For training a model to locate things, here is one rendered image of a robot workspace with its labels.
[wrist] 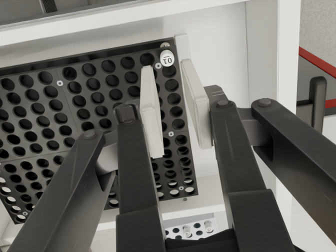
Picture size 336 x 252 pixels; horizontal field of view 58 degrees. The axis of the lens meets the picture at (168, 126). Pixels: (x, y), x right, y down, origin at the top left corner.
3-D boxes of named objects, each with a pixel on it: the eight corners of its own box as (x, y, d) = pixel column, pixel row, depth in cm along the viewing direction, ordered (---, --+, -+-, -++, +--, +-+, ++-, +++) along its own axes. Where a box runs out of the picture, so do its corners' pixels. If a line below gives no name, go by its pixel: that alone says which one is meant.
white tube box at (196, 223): (211, 201, 55) (214, 217, 51) (219, 233, 59) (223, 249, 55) (145, 217, 56) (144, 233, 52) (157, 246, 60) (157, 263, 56)
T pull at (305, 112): (321, 73, 29) (328, 78, 28) (315, 138, 33) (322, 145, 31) (284, 79, 29) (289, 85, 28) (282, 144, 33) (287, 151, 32)
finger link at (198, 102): (193, 100, 15) (208, 98, 15) (179, 59, 21) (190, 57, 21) (200, 151, 16) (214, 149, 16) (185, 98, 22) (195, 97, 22)
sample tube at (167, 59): (157, 41, 30) (158, 54, 26) (169, 39, 30) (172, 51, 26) (160, 54, 31) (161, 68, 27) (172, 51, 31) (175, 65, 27)
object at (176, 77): (175, 44, 27) (175, 46, 27) (197, 191, 36) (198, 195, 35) (155, 48, 28) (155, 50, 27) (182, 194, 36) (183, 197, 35)
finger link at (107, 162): (149, 168, 14) (87, 178, 14) (148, 119, 19) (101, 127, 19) (142, 141, 14) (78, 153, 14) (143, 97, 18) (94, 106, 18)
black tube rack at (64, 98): (171, 31, 33) (176, 46, 27) (192, 162, 41) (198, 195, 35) (-28, 67, 33) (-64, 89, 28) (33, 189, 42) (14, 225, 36)
